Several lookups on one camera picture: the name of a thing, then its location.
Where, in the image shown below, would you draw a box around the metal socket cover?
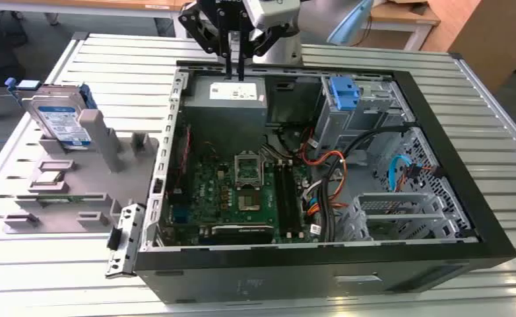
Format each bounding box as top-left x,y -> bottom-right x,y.
232,150 -> 267,189

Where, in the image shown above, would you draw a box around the green RAM stick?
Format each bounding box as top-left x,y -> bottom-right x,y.
35,195 -> 103,203

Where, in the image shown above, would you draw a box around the long wooden desk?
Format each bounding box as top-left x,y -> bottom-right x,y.
15,0 -> 197,38

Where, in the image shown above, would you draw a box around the orange red wire bundle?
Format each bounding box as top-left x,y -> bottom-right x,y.
300,149 -> 352,221

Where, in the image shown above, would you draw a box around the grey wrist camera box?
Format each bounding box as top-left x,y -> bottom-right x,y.
243,0 -> 303,30

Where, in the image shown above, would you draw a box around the black RAM slot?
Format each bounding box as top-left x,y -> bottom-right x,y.
273,158 -> 292,239
287,158 -> 307,239

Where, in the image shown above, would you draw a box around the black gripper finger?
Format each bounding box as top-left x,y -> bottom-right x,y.
179,3 -> 233,80
239,26 -> 285,82

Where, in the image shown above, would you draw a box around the black cable bundle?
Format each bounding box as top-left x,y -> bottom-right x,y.
319,122 -> 417,242

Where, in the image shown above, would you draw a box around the grey power supply unit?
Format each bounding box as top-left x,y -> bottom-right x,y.
181,76 -> 268,156

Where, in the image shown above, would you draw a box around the light blue data wire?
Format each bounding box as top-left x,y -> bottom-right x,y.
389,153 -> 417,193

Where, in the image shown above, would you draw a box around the silver disk bay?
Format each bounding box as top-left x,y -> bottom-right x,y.
335,193 -> 478,244

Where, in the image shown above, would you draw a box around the silver drive cage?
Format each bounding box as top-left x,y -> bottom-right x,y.
313,75 -> 413,159

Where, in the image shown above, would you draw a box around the green motherboard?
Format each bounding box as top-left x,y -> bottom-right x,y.
163,158 -> 319,247

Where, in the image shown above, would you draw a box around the black PC case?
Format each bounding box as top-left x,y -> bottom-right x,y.
132,59 -> 516,304

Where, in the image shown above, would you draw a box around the grey parts rack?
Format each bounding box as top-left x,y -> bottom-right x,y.
0,108 -> 160,234

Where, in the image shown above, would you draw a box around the blue drive latch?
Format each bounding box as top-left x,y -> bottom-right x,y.
329,76 -> 358,112

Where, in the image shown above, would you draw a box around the black waste bin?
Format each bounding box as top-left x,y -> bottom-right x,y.
0,9 -> 28,87

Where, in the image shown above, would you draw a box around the red orange yellow power wire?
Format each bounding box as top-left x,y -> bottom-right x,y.
396,164 -> 444,192

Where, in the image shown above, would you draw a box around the silver CPU chip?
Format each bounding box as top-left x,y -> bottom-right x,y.
35,170 -> 64,185

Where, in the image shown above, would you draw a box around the black graphics card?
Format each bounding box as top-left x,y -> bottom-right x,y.
199,223 -> 275,245

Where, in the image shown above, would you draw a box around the silver card retention latch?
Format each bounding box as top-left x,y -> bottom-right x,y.
104,203 -> 148,280

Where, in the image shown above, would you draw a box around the CPU socket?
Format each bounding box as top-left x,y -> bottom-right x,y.
237,194 -> 263,213

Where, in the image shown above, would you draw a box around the wooden cabinet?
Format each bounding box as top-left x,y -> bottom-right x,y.
420,0 -> 516,95

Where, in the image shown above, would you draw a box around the hard disk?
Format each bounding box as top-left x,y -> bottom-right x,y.
4,77 -> 95,151

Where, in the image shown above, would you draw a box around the wooden desk white legs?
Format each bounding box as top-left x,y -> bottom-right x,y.
362,0 -> 442,51

